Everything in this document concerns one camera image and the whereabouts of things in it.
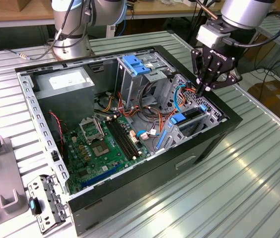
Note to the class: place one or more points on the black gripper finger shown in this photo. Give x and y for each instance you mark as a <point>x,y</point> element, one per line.
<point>195,62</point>
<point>231,79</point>

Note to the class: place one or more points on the black stand pole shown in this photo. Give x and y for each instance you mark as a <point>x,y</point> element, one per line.
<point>194,27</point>

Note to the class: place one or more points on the wooden desk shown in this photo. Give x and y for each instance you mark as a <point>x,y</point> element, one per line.
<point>155,7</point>

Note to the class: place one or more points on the brown cardboard box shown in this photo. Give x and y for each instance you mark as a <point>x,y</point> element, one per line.
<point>274,96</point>

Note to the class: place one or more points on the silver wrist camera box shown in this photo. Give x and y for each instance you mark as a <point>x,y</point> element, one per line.
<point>209,34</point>

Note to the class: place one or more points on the black open PC case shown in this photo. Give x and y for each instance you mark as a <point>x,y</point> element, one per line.
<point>140,178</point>

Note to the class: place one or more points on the CPU socket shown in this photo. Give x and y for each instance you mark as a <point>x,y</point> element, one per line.
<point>100,148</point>

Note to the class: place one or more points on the grey metal drive cage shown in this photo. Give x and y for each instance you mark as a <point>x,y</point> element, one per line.
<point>130,86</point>

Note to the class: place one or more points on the grey metal disk bay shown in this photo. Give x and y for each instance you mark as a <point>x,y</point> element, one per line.
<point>172,138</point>

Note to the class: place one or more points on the blue plastic bay latch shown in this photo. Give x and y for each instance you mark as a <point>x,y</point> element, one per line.
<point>135,67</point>

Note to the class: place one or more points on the black RAM slot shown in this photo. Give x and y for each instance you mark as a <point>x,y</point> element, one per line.
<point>120,141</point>
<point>126,136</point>

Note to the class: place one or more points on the blue expansion slot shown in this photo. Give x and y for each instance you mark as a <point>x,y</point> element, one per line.
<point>100,177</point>

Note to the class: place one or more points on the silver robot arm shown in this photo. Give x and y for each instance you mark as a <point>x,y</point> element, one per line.
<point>241,12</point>

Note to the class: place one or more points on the black latch with blue insert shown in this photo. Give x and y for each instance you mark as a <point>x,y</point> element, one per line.
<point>32,205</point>

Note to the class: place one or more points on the grey metal slot bracket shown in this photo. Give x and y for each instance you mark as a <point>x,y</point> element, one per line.
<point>55,198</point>

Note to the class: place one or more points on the green motherboard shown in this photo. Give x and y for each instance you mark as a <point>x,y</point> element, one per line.
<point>110,160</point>

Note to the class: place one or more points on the grey power supply unit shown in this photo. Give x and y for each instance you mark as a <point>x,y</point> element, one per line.
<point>63,104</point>

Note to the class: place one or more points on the hard disk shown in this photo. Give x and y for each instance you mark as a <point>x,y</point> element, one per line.
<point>178,118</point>

